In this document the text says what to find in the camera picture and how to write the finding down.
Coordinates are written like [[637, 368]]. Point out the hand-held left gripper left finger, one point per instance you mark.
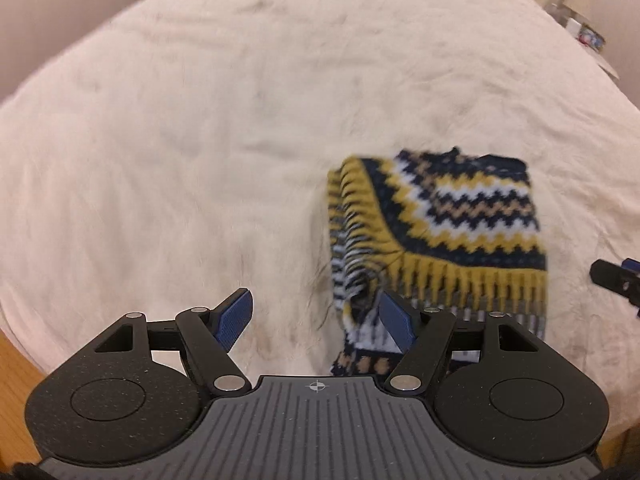
[[234, 321]]

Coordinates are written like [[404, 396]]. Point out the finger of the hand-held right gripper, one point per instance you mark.
[[616, 277]]

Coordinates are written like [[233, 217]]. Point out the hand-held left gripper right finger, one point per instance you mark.
[[397, 322]]

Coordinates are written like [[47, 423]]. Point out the yellow navy patterned knit sweater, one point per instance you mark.
[[450, 240]]

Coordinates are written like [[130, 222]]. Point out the white bed blanket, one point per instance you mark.
[[225, 135]]

